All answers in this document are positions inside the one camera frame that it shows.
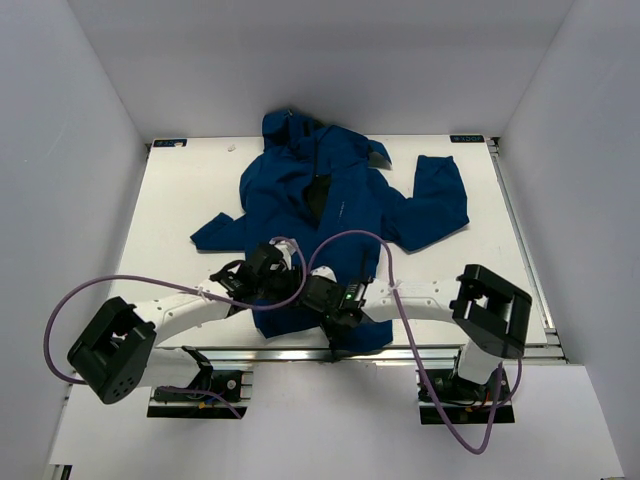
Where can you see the blue zip jacket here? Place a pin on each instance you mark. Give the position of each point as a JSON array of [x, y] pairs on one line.
[[315, 183]]

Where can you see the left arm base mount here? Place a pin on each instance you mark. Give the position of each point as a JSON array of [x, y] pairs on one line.
[[225, 397]]

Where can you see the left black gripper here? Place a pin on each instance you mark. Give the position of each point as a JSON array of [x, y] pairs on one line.
[[292, 277]]

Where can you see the right blue table label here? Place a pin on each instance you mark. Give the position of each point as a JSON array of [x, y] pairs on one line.
[[466, 138]]

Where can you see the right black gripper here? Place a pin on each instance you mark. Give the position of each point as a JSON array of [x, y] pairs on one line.
[[333, 331]]

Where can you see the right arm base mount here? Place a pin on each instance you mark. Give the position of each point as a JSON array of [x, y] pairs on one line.
[[466, 402]]

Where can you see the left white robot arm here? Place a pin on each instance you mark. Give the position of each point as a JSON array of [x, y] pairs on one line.
[[121, 349]]

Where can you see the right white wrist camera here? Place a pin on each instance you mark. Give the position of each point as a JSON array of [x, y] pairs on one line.
[[323, 275]]

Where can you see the blue table label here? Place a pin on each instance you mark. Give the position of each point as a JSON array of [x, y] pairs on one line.
[[169, 143], [466, 138]]

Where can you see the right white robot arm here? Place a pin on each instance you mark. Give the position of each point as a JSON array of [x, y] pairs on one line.
[[492, 312]]

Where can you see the left blue table label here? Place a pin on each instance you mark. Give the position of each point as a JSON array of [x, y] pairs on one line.
[[169, 143]]

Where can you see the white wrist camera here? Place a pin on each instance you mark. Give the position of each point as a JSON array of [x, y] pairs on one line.
[[323, 275], [289, 249]]

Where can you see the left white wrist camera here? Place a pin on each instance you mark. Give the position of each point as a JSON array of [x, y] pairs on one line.
[[289, 249]]

